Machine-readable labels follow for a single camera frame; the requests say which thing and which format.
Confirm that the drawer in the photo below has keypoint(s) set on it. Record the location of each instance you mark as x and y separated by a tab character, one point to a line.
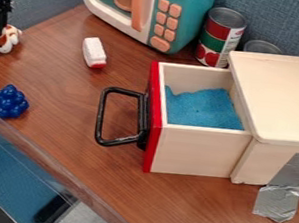
188	148

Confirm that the white and brown plush dog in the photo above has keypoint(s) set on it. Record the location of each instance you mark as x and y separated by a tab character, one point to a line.
5	39

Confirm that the blue toy grapes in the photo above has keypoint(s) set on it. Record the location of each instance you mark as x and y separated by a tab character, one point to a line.
9	101

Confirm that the white and red toy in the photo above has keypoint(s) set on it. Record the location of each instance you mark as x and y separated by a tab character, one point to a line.
93	52

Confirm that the toy microwave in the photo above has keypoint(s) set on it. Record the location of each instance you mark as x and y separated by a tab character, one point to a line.
180	16

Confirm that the red and green can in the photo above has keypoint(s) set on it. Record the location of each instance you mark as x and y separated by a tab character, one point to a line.
220	37

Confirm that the blue cloth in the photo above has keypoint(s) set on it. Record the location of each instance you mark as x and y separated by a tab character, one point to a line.
204	107

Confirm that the silver can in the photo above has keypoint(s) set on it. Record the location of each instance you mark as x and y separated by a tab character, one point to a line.
262	47

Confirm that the cabinet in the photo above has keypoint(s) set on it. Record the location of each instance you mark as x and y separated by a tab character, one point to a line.
278	103

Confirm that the grey tape strip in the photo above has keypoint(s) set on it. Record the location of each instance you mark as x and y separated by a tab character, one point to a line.
283	188

